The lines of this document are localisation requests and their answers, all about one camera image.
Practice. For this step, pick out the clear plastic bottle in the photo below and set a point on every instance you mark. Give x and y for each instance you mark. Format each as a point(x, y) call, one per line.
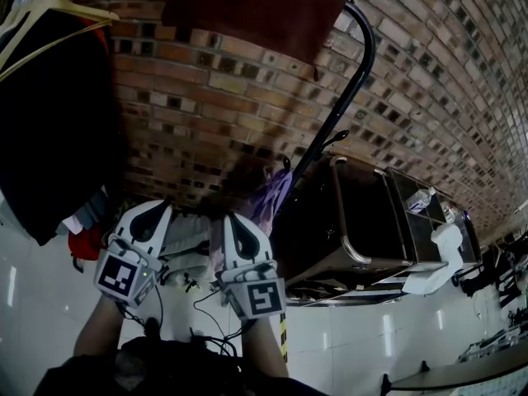
point(420, 200)

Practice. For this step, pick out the person's dark clothing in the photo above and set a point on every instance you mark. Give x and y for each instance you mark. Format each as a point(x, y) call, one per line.
point(165, 369)

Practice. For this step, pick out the red fabric item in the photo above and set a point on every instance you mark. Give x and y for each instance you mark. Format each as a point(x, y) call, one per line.
point(84, 243)

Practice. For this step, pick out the black equipment stand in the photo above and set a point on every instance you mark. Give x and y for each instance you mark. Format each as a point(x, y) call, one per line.
point(495, 270)

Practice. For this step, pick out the grey white fabric bundle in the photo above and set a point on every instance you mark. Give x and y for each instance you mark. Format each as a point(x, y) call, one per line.
point(185, 241)

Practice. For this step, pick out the dark brown metal-framed cabinet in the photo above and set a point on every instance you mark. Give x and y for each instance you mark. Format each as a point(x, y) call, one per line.
point(363, 221)

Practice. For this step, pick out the person's left forearm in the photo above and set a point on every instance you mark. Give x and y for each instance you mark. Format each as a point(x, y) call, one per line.
point(97, 328)

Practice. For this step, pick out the grey folded clothes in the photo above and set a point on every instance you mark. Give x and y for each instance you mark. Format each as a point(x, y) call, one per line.
point(88, 210)

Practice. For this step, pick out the person's right forearm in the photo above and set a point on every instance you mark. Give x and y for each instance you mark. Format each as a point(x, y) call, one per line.
point(264, 349)

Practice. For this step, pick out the glass shelf unit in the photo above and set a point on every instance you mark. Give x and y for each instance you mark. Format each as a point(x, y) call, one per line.
point(425, 229)

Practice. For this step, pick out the cream clothes hanger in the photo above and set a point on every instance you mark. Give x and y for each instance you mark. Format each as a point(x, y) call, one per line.
point(49, 6)
point(45, 50)

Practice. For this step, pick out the white paper bundle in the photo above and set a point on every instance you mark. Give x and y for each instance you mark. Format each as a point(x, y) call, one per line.
point(447, 241)

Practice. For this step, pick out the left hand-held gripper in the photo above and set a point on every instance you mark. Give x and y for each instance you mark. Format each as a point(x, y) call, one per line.
point(123, 254)

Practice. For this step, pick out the grey table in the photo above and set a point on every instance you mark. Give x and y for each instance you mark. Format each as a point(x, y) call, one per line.
point(462, 373)

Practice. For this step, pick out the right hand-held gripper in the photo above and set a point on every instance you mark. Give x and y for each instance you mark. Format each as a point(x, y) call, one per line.
point(255, 291)

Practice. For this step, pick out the purple cloth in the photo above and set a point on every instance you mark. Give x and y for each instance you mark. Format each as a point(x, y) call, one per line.
point(272, 196)

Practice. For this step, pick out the yellow black striped tape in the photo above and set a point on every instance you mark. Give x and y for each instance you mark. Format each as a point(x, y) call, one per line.
point(284, 340)

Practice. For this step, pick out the black hanging garment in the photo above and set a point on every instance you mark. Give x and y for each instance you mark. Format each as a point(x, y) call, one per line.
point(53, 130)

